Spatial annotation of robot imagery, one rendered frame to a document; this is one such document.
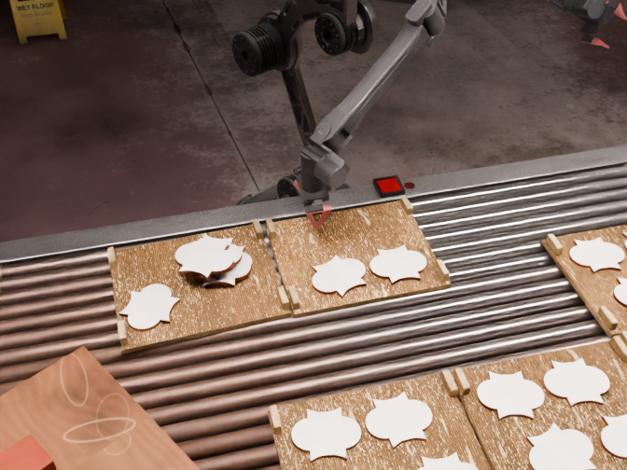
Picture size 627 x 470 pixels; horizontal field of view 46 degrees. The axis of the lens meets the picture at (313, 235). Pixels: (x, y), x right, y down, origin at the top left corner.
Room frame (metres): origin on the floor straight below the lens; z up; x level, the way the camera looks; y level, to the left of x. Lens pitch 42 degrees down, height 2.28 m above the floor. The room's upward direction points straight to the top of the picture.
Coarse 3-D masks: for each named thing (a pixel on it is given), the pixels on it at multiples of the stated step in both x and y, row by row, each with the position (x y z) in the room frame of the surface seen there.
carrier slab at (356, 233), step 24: (336, 216) 1.58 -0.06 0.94; (360, 216) 1.58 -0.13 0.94; (384, 216) 1.58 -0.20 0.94; (408, 216) 1.58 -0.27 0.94; (288, 240) 1.48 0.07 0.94; (312, 240) 1.48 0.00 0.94; (336, 240) 1.48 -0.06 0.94; (360, 240) 1.48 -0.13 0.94; (384, 240) 1.48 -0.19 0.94; (408, 240) 1.48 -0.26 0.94; (288, 264) 1.39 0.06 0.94; (312, 264) 1.39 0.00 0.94; (432, 264) 1.39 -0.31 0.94; (312, 288) 1.30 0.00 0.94; (360, 288) 1.30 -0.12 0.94; (384, 288) 1.30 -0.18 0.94; (408, 288) 1.30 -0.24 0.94; (432, 288) 1.30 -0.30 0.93; (312, 312) 1.22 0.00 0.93
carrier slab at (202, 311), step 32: (128, 256) 1.42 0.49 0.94; (160, 256) 1.42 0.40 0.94; (256, 256) 1.42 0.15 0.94; (128, 288) 1.30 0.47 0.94; (192, 288) 1.30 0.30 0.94; (224, 288) 1.30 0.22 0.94; (256, 288) 1.30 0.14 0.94; (192, 320) 1.19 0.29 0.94; (224, 320) 1.19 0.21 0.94; (256, 320) 1.19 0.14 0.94; (128, 352) 1.11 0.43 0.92
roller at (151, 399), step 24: (552, 312) 1.23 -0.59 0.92; (576, 312) 1.23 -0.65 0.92; (432, 336) 1.16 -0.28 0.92; (456, 336) 1.16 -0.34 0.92; (480, 336) 1.16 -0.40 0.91; (504, 336) 1.17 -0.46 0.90; (312, 360) 1.09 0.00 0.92; (336, 360) 1.09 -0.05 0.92; (360, 360) 1.09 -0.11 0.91; (384, 360) 1.10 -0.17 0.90; (192, 384) 1.02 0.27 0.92; (216, 384) 1.02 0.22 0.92; (240, 384) 1.02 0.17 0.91; (264, 384) 1.03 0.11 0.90; (144, 408) 0.97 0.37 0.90
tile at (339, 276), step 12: (324, 264) 1.38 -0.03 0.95; (336, 264) 1.38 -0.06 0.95; (348, 264) 1.38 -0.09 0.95; (360, 264) 1.38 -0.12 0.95; (324, 276) 1.33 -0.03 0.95; (336, 276) 1.33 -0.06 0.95; (348, 276) 1.33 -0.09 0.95; (360, 276) 1.33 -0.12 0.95; (324, 288) 1.29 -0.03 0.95; (336, 288) 1.29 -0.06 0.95; (348, 288) 1.29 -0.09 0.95
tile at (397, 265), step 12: (384, 252) 1.42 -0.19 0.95; (396, 252) 1.42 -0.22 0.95; (408, 252) 1.42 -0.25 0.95; (372, 264) 1.38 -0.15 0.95; (384, 264) 1.38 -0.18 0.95; (396, 264) 1.38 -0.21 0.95; (408, 264) 1.38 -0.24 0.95; (420, 264) 1.38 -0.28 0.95; (384, 276) 1.33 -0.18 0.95; (396, 276) 1.33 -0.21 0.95; (408, 276) 1.33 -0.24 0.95
